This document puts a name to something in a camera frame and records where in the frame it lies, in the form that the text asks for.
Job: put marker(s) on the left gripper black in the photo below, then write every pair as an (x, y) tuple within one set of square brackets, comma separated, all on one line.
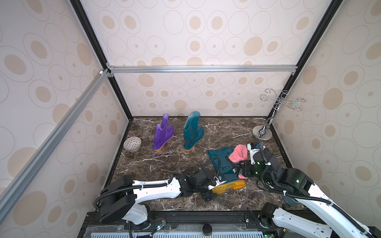
[(208, 197)]

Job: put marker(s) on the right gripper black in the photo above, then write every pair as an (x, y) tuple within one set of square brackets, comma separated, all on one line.
[(247, 166)]

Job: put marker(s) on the teal rubber boot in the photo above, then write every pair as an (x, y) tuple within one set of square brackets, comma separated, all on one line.
[(226, 170), (193, 133)]

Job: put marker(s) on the pink cloth black trim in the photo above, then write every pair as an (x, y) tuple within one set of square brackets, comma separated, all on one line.
[(236, 157)]

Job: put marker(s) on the purple rubber boot yellow sole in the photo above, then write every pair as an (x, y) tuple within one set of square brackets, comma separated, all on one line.
[(163, 133)]

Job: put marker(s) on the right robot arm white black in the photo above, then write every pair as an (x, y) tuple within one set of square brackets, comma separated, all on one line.
[(296, 185)]

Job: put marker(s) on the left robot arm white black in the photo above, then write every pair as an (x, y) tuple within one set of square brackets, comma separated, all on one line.
[(122, 199)]

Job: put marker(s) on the chrome hook stand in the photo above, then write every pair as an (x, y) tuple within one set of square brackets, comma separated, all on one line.
[(264, 133)]

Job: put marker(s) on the patterned white bowl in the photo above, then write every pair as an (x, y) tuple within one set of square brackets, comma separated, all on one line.
[(132, 144)]

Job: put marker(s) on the horizontal aluminium bar back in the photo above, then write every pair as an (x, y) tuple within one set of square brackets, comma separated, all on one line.
[(203, 69)]

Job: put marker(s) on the diagonal aluminium bar left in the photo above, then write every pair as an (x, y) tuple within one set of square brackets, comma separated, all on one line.
[(18, 186)]

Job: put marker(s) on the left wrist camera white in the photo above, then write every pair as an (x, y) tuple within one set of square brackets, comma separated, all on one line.
[(217, 181)]

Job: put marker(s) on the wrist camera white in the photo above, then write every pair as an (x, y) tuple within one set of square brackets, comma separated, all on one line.
[(217, 181), (255, 153)]

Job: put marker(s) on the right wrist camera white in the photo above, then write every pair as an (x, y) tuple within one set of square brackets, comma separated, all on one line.
[(255, 153)]

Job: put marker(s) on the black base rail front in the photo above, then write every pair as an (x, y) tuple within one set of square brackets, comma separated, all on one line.
[(191, 224)]

